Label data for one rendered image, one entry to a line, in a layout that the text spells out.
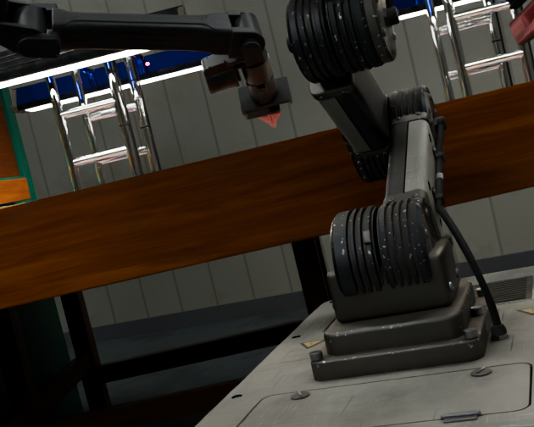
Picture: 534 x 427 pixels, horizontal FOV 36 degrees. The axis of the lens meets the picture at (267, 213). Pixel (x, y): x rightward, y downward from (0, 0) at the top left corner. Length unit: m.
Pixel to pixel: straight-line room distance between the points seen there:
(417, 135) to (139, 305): 3.26
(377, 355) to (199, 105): 3.14
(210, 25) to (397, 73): 2.31
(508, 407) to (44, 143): 3.83
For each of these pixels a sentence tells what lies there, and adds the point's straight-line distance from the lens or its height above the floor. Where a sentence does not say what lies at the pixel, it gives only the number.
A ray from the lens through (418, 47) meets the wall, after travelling 3.71.
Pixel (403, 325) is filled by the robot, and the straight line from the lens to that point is 0.94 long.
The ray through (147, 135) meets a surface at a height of 0.87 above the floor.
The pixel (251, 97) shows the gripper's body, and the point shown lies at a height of 0.86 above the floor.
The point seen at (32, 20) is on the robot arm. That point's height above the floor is 1.06.
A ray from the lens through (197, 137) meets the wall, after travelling 4.00.
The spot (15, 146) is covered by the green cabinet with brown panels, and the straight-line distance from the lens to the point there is 2.91.
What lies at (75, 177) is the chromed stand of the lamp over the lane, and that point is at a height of 0.80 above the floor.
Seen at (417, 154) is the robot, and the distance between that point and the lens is 1.11.
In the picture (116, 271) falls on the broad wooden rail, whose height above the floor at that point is 0.60.
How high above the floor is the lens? 0.74
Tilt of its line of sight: 4 degrees down
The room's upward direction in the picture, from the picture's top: 13 degrees counter-clockwise
